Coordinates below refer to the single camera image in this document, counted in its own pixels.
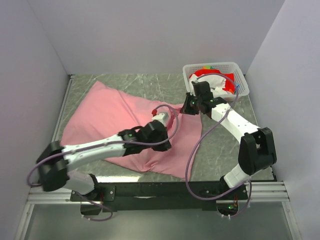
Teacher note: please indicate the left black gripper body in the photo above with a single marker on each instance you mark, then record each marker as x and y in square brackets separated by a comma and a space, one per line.
[160, 147]

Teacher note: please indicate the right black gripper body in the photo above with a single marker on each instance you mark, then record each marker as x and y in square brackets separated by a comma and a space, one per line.
[192, 105]

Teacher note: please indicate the pink pillowcase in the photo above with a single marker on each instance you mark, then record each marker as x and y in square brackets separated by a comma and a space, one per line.
[106, 111]

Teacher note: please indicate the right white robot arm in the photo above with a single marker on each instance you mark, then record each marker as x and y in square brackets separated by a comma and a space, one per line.
[256, 145]

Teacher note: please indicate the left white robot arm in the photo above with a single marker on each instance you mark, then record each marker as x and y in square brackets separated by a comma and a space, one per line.
[57, 164]

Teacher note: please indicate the white and red cloth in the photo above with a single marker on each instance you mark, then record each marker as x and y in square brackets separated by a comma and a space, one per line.
[195, 75]

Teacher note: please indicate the colourful cloth in basket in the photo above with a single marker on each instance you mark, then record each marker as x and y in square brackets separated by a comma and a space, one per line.
[236, 86]

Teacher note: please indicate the white plastic basket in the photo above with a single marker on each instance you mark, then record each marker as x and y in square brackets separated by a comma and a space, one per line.
[224, 68]

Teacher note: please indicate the black base beam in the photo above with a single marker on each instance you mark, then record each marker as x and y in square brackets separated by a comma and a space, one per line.
[139, 196]

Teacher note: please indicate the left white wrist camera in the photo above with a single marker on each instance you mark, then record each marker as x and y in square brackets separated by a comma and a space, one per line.
[164, 117]

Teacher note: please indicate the aluminium rail frame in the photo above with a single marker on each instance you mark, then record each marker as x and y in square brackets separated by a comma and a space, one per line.
[265, 192]

